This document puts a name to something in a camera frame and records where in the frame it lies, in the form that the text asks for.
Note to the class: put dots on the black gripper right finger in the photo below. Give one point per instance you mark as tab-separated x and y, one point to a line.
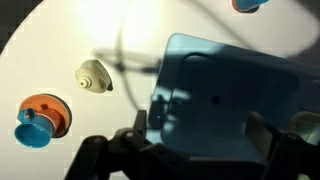
293	156

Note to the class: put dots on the blue toy cup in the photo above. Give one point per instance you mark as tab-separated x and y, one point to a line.
33	131

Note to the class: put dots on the cream detergent bottle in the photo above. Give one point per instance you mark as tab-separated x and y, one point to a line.
95	77

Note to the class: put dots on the small blue cup orange base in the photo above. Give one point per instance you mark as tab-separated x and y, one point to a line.
248	4

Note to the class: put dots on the blue toy sink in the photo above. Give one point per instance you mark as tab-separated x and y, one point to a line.
233	100

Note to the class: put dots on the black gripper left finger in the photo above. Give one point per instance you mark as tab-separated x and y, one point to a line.
110	153

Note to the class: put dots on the orange toy saucer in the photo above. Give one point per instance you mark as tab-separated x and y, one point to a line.
55	108

